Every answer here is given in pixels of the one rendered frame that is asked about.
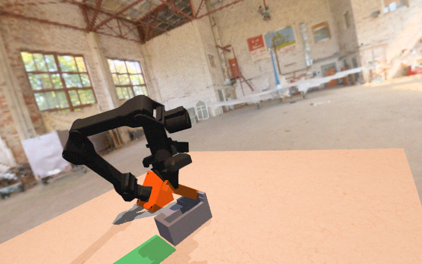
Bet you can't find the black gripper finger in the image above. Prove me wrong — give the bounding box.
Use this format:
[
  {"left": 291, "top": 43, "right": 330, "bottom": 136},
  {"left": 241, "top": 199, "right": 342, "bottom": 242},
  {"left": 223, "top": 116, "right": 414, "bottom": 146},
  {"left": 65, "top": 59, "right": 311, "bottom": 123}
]
[
  {"left": 150, "top": 165, "right": 168, "bottom": 182},
  {"left": 162, "top": 169, "right": 179, "bottom": 189}
]

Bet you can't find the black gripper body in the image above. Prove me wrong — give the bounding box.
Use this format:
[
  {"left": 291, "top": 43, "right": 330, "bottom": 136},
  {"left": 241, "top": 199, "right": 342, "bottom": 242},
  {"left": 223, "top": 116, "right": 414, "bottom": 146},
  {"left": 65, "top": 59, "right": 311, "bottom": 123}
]
[{"left": 142, "top": 135, "right": 192, "bottom": 172}]

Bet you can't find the orange l-shaped part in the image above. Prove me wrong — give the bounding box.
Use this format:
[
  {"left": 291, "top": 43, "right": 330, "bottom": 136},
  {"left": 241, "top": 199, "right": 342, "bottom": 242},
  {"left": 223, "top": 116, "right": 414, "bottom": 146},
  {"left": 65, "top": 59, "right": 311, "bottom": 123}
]
[{"left": 162, "top": 180, "right": 198, "bottom": 200}]

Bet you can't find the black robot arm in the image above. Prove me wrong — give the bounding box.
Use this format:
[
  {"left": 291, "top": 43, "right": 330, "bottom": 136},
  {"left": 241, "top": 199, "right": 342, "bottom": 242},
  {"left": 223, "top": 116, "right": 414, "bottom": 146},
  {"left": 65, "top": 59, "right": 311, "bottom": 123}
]
[{"left": 62, "top": 95, "right": 192, "bottom": 202}]

